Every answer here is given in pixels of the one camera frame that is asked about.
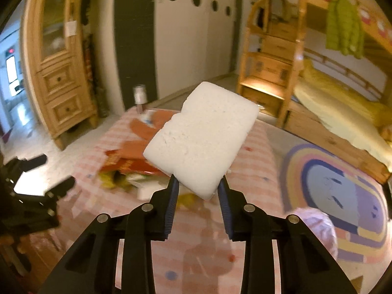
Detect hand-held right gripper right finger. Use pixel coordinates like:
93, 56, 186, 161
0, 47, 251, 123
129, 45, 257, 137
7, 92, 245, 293
217, 174, 359, 294

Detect white wardrobe with round holes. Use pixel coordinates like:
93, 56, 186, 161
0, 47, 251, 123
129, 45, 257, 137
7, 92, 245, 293
113, 0, 245, 111

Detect wooden bunk bed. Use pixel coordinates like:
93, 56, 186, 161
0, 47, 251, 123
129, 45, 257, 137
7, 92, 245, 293
277, 0, 392, 184

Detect rainbow rug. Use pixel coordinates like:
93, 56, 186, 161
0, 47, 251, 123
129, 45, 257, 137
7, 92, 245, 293
280, 142, 391, 264

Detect wooden cabinet with glass door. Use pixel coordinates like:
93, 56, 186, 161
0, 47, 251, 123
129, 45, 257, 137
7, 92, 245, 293
20, 0, 98, 150

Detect jar with white lid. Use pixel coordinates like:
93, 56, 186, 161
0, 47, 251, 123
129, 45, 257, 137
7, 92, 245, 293
133, 85, 148, 112

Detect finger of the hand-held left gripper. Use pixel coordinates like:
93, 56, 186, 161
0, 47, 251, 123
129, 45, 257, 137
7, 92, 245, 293
46, 178, 75, 199
14, 155, 47, 172

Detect wooden stair drawers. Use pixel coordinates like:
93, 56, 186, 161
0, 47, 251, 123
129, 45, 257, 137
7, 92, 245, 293
237, 0, 304, 126

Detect white scalloped paper dish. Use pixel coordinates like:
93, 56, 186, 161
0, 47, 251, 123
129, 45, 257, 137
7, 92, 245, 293
129, 174, 167, 201

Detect pink checkered tablecloth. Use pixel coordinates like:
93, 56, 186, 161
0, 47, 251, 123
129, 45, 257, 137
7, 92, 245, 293
55, 107, 294, 294

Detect pink trash bag bin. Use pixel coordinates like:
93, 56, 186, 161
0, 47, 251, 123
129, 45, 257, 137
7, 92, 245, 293
288, 207, 339, 261

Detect white styrofoam block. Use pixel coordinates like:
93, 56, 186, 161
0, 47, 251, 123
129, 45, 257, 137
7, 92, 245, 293
143, 81, 260, 199

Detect peach pillow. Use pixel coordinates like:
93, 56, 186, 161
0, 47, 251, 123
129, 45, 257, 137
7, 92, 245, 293
378, 125, 392, 143

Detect green puffer jacket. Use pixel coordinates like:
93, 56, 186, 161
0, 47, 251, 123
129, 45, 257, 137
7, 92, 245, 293
325, 0, 365, 59

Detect dark narrow shelf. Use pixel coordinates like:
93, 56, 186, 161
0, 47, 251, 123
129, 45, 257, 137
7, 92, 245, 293
83, 34, 108, 118

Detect yellow bedding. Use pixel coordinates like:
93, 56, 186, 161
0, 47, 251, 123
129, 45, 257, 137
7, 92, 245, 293
294, 58, 392, 172

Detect red cardboard box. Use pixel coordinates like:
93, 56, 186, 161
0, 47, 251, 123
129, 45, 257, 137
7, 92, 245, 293
99, 141, 163, 178

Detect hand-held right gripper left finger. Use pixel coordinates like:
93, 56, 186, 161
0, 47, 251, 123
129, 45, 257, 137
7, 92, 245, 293
38, 174, 180, 294

